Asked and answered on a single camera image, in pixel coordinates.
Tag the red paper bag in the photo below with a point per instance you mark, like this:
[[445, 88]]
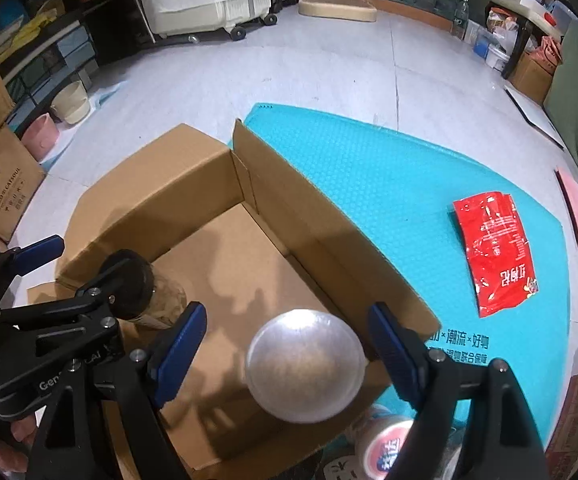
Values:
[[549, 51]]

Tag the blue plastic drawer unit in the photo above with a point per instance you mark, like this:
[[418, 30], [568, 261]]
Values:
[[69, 47]]

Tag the clear domed plastic lid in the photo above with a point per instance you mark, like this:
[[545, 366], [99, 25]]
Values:
[[304, 365]]

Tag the pink plastic basin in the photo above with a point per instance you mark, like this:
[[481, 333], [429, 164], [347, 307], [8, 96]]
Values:
[[41, 135]]

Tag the black flat board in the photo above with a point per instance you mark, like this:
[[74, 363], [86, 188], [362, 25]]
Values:
[[534, 116]]

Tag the beige pet bed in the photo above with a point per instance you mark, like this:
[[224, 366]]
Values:
[[336, 10]]

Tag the small brown cardboard box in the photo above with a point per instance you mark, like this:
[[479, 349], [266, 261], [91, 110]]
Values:
[[531, 77]]

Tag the yellow cloth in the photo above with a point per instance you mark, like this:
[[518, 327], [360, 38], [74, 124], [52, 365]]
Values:
[[34, 27]]

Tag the glass jar with black lid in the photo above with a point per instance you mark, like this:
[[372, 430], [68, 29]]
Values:
[[129, 280]]

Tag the red foil packet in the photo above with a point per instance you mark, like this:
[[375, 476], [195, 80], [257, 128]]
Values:
[[494, 250]]

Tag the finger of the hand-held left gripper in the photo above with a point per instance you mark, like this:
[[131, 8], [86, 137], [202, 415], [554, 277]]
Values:
[[89, 305], [44, 250]]

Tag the clear storage bin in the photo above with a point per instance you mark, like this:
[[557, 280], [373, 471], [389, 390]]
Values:
[[564, 14]]

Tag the beige plastic basin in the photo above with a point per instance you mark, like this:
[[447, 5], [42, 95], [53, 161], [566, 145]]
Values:
[[71, 102]]

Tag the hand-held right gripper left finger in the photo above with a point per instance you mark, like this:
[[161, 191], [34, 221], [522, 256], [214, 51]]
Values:
[[176, 355]]

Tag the black metal shelf rack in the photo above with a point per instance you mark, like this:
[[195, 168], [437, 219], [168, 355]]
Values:
[[139, 7]]

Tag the white covered appliance on wheels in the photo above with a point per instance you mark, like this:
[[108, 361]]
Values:
[[194, 5]]

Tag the teal floor mat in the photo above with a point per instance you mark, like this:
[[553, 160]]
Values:
[[394, 185]]

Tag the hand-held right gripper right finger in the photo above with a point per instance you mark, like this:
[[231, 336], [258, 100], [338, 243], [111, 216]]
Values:
[[394, 355]]

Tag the round container with printed label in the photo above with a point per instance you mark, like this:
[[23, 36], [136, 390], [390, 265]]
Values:
[[384, 442]]

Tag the person's left hand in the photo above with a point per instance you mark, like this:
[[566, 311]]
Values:
[[16, 432]]

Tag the cardboard box with white label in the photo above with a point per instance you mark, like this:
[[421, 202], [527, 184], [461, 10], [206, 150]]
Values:
[[6, 185]]

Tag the beige table with black legs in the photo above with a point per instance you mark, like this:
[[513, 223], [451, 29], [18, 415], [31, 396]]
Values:
[[518, 45]]

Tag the white plastic bucket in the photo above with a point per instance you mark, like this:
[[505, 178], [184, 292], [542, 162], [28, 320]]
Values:
[[498, 59]]

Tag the clear water bottle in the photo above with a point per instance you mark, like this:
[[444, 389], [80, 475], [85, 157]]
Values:
[[461, 17]]

